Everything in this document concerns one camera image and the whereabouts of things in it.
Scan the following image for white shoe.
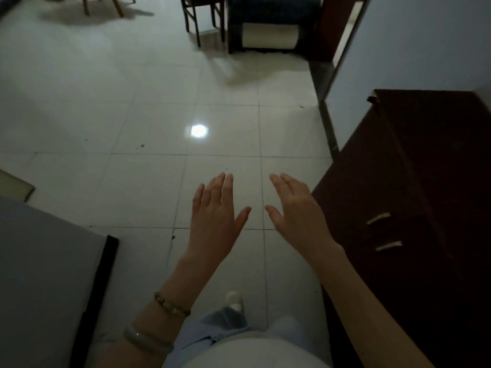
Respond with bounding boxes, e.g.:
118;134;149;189
224;290;244;313

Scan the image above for dark sofa with white armrest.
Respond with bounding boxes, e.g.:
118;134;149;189
226;0;324;55

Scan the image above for person's left forearm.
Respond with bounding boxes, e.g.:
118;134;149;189
96;256;224;368

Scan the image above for dark wooden door frame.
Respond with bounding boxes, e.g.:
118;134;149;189
306;0;373;105

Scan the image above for brown beaded bracelet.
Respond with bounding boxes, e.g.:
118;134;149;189
154;291;191;318

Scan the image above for pale jade bangle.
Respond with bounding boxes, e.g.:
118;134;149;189
123;324;174;355

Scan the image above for person's right hand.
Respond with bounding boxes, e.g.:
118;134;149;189
264;172;343;266

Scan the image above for person's right forearm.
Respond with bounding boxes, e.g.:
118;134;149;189
313;245;435;368

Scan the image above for dark wooden cabinet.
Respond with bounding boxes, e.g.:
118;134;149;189
310;89;491;368

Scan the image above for wooden chair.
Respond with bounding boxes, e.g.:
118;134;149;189
80;0;137;18

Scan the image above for person's left hand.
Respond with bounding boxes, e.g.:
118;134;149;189
184;172;253;266

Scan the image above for dark chair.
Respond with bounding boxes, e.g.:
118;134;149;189
179;0;227;49

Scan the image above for white shirt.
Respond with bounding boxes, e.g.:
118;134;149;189
184;336;331;368

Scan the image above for light blue jeans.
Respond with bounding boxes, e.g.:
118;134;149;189
163;306;324;368

